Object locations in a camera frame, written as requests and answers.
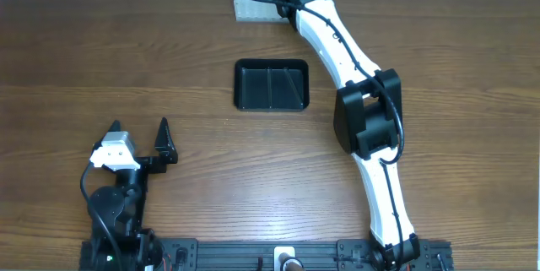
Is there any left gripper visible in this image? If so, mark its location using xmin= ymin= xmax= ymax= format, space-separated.
xmin=108 ymin=117 xmax=180 ymax=176

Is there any clear test tube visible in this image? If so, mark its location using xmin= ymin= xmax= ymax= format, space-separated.
xmin=282 ymin=67 xmax=305 ymax=107

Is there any black tray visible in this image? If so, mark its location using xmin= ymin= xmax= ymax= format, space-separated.
xmin=233 ymin=57 xmax=311 ymax=113

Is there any white test tube rack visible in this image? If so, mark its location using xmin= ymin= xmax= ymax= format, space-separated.
xmin=233 ymin=0 xmax=292 ymax=23

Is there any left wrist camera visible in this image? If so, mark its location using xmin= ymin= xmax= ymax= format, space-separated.
xmin=89 ymin=130 xmax=142 ymax=173

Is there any black cable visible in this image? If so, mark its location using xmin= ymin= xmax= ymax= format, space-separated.
xmin=78 ymin=161 xmax=126 ymax=271
xmin=233 ymin=0 xmax=406 ymax=166

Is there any mounting rail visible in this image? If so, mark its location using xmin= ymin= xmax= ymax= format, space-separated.
xmin=79 ymin=238 xmax=455 ymax=271

